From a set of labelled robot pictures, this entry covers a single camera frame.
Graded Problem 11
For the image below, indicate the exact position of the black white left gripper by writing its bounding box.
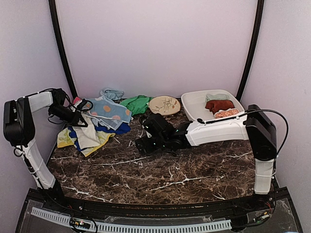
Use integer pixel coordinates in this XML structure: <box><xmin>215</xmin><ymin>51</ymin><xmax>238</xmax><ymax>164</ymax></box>
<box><xmin>49</xmin><ymin>104</ymin><xmax>88</xmax><ymax>127</ymax></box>

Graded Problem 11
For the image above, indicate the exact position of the orange bunny pattern towel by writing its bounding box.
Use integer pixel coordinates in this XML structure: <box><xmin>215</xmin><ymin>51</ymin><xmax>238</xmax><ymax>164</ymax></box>
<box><xmin>214</xmin><ymin>108</ymin><xmax>239</xmax><ymax>118</ymax></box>

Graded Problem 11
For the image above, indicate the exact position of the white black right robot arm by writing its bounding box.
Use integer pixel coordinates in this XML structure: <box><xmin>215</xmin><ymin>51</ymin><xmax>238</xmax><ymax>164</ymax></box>
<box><xmin>135</xmin><ymin>104</ymin><xmax>285</xmax><ymax>211</ymax></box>

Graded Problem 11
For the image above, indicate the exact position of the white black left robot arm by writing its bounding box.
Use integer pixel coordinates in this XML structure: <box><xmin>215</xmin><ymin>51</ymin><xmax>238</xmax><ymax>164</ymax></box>
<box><xmin>3</xmin><ymin>88</ymin><xmax>93</xmax><ymax>212</ymax></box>

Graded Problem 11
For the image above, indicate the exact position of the pink cloth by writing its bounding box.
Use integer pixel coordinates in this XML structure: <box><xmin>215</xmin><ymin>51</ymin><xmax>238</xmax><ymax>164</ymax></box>
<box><xmin>73</xmin><ymin>97</ymin><xmax>82</xmax><ymax>104</ymax></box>

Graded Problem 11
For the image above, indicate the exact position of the yellow white cloth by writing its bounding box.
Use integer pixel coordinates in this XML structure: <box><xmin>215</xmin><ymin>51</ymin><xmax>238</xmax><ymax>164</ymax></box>
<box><xmin>57</xmin><ymin>127</ymin><xmax>116</xmax><ymax>157</ymax></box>

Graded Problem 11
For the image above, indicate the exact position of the dark blue towel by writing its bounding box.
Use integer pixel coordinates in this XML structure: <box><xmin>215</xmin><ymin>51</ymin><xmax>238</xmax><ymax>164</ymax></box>
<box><xmin>68</xmin><ymin>122</ymin><xmax>132</xmax><ymax>150</ymax></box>

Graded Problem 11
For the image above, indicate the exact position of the light blue dotted towel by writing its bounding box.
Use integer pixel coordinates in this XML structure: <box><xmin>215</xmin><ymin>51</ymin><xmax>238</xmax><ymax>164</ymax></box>
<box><xmin>83</xmin><ymin>96</ymin><xmax>132</xmax><ymax>130</ymax></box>

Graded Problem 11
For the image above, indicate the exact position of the green cloth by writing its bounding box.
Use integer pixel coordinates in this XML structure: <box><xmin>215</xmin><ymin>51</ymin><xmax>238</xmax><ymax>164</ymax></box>
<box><xmin>120</xmin><ymin>95</ymin><xmax>153</xmax><ymax>116</ymax></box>

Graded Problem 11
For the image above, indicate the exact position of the light blue crumpled cloth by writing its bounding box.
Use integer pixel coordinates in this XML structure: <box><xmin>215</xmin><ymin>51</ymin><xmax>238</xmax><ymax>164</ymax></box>
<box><xmin>100</xmin><ymin>88</ymin><xmax>124</xmax><ymax>101</ymax></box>

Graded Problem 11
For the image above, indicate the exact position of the beige round embroidered cloth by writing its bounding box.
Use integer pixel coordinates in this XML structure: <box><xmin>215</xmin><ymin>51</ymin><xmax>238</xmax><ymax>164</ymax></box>
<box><xmin>148</xmin><ymin>96</ymin><xmax>181</xmax><ymax>116</ymax></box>

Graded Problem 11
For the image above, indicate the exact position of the white plastic tub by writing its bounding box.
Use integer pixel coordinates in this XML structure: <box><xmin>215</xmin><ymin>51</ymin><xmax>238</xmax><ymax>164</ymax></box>
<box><xmin>181</xmin><ymin>89</ymin><xmax>244</xmax><ymax>121</ymax></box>

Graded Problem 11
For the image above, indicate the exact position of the rust brown rolled towel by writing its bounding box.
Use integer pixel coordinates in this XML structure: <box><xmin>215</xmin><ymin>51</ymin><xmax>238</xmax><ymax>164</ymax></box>
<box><xmin>205</xmin><ymin>100</ymin><xmax>235</xmax><ymax>114</ymax></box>

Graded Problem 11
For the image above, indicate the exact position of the pale green rolled towel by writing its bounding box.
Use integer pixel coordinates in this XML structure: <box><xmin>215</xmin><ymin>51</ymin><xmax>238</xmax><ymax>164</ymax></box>
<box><xmin>206</xmin><ymin>93</ymin><xmax>229</xmax><ymax>102</ymax></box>

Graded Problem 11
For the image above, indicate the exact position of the small green circuit board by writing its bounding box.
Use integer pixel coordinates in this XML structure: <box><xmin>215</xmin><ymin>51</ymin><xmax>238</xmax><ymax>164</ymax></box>
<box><xmin>69</xmin><ymin>218</ymin><xmax>90</xmax><ymax>230</ymax></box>

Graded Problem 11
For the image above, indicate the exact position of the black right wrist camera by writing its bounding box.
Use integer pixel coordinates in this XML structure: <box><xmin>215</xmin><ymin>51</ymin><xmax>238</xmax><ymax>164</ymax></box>
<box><xmin>142</xmin><ymin>114</ymin><xmax>174</xmax><ymax>140</ymax></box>

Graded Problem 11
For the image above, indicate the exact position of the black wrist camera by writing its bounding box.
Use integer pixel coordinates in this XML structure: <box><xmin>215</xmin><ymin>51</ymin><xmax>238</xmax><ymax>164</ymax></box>
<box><xmin>52</xmin><ymin>88</ymin><xmax>67</xmax><ymax>106</ymax></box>
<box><xmin>142</xmin><ymin>114</ymin><xmax>174</xmax><ymax>140</ymax></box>

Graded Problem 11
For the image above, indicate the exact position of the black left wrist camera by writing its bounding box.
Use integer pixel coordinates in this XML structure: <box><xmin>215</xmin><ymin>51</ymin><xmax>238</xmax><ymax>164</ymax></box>
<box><xmin>52</xmin><ymin>88</ymin><xmax>67</xmax><ymax>106</ymax></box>

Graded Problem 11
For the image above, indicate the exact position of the black table front rail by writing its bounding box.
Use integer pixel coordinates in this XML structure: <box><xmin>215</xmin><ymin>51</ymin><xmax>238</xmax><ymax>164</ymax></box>
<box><xmin>43</xmin><ymin>194</ymin><xmax>275</xmax><ymax>218</ymax></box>

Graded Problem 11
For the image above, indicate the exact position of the white slotted cable duct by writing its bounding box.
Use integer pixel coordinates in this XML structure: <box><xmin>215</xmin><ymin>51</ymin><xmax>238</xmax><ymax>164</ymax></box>
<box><xmin>31</xmin><ymin>207</ymin><xmax>232</xmax><ymax>233</ymax></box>

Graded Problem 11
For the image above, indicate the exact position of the black left corner post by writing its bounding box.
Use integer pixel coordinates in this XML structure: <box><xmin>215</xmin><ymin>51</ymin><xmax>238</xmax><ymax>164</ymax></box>
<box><xmin>48</xmin><ymin>0</ymin><xmax>78</xmax><ymax>98</ymax></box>

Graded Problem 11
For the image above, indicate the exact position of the black corner post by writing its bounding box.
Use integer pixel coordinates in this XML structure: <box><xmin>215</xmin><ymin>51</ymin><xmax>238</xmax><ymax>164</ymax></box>
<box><xmin>236</xmin><ymin>0</ymin><xmax>265</xmax><ymax>101</ymax></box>
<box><xmin>48</xmin><ymin>0</ymin><xmax>78</xmax><ymax>98</ymax></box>

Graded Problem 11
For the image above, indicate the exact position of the black right corner post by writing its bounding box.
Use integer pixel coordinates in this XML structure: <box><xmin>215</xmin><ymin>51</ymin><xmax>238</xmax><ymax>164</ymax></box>
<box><xmin>236</xmin><ymin>0</ymin><xmax>265</xmax><ymax>101</ymax></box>

